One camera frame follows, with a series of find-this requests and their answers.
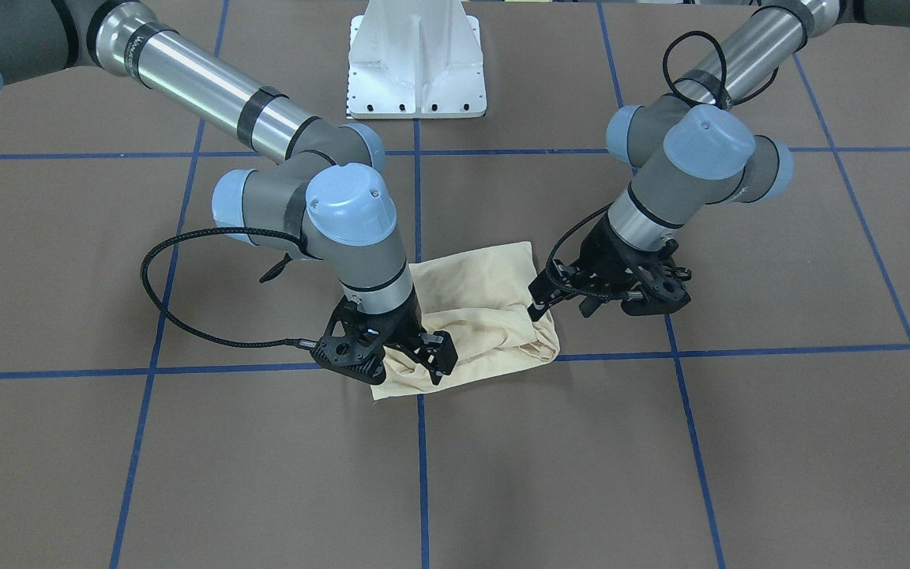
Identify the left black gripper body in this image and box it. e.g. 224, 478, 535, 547
573, 215, 661, 304

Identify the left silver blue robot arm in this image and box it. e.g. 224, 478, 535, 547
528, 1, 910, 321

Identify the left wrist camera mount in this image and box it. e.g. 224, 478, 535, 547
621, 239, 692, 316

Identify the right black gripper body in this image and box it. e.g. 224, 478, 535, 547
360, 296, 426, 364

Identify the cream long-sleeve printed shirt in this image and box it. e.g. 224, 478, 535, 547
370, 241, 561, 401

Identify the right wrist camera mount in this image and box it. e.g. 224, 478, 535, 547
311, 298, 389, 386

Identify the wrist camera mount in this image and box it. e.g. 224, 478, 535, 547
621, 239, 692, 316
311, 298, 389, 386

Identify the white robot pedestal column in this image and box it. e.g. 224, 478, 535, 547
347, 1, 487, 119

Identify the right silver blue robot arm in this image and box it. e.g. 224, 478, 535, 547
0, 1, 458, 385

